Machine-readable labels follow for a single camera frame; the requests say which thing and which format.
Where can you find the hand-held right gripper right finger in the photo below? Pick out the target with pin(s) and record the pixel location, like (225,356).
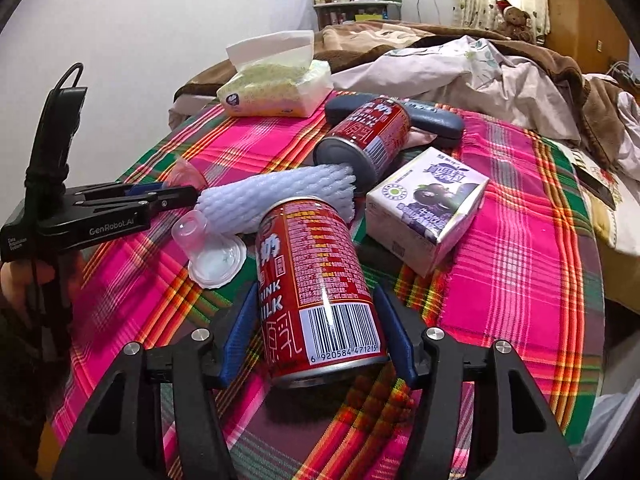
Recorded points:
(395,330)

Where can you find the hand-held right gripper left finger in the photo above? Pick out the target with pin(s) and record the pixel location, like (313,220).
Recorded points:
(237,320)

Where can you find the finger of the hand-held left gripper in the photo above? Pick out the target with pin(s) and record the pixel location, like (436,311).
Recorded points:
(142,190)
(175,199)

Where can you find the red drink can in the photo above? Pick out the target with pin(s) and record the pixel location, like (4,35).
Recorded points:
(315,290)
(370,130)

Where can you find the white foam fruit net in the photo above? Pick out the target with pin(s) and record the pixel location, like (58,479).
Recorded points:
(280,192)

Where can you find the white trash bin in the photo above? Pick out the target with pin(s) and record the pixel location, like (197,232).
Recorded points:
(617,420)

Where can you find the person's left hand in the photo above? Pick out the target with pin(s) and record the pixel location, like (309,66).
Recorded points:
(12,285)

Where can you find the red clear plastic wrapper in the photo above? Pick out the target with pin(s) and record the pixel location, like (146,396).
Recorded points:
(185,175)

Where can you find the clear plastic cup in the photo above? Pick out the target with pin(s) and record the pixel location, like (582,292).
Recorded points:
(200,240)

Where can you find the white purple drink carton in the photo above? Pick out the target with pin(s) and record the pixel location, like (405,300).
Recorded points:
(425,210)

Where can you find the plaid tablecloth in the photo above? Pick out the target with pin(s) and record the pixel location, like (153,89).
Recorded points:
(500,260)

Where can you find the soft tissue pack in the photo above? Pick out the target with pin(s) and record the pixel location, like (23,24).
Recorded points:
(280,90)

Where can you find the dark glasses case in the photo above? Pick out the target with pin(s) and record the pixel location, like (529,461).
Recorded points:
(435,120)

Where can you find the floral bed sheet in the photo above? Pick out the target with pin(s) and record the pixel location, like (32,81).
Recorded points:
(625,230)

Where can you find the shelf with bottles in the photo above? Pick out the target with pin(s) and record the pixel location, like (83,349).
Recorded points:
(350,12)

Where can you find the white floral quilt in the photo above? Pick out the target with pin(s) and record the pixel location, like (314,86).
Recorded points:
(475,75)

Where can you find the pale grey quilt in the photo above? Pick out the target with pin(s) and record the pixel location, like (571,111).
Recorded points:
(630,135)

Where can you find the brown blanket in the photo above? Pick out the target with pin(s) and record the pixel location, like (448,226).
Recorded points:
(550,65)

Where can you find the brown teddy bear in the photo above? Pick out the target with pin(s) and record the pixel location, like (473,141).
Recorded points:
(515,20)

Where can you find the wooden wardrobe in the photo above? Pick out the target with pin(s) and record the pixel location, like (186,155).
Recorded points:
(575,0)

